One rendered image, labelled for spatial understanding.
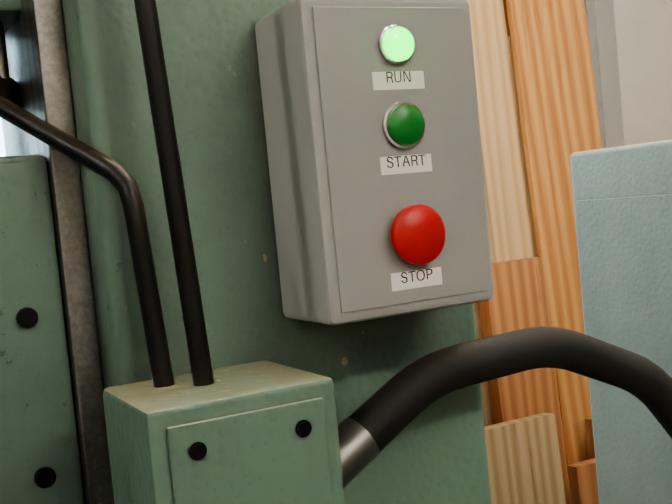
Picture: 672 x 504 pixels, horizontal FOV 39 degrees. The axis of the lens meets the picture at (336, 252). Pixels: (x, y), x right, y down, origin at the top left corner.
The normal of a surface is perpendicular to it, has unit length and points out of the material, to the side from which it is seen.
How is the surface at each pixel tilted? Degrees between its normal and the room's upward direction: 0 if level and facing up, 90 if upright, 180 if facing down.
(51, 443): 90
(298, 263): 90
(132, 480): 90
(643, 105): 90
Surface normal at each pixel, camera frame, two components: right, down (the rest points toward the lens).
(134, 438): -0.89, 0.11
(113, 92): 0.45, 0.00
